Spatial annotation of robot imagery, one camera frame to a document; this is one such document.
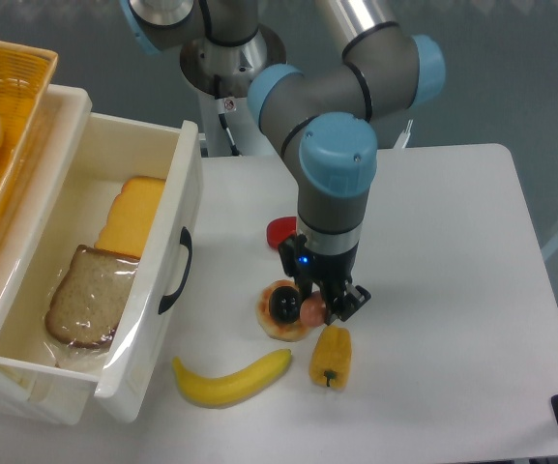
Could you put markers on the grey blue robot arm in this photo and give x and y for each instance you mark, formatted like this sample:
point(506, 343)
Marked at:
point(319, 127)

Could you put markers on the white drawer cabinet housing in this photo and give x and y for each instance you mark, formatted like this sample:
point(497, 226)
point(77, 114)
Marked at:
point(40, 397)

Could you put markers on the yellow bell pepper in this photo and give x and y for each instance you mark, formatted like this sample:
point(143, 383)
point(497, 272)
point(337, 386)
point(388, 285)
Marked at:
point(330, 361)

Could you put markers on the toy pizza with olive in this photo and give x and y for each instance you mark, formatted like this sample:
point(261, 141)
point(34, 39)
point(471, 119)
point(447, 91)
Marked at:
point(278, 312)

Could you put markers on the yellow banana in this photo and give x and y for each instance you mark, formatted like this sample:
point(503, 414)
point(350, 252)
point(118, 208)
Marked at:
point(233, 388)

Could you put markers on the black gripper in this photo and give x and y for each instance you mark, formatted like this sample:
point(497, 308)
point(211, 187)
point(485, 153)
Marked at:
point(342, 299)

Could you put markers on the brown bread slice in wrap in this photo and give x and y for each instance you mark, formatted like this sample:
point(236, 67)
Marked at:
point(86, 308)

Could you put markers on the black drawer handle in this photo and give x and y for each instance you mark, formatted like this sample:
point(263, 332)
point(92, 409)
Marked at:
point(181, 272)

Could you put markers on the red bell pepper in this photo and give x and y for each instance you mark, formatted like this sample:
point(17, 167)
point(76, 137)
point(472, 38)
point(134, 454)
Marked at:
point(280, 229)

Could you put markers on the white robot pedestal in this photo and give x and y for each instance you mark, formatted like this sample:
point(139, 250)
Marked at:
point(221, 77)

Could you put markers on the brown egg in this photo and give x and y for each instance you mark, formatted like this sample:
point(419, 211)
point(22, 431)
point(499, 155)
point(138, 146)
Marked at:
point(313, 311)

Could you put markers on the white plastic drawer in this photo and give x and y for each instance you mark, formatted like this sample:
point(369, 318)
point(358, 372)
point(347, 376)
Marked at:
point(78, 161)

